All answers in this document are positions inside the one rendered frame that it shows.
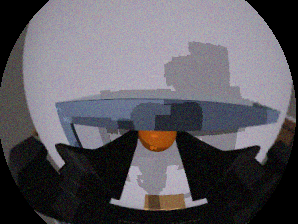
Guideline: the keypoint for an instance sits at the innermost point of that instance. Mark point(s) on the clear low glass walls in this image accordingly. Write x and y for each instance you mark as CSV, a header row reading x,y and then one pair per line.
x,y
95,137

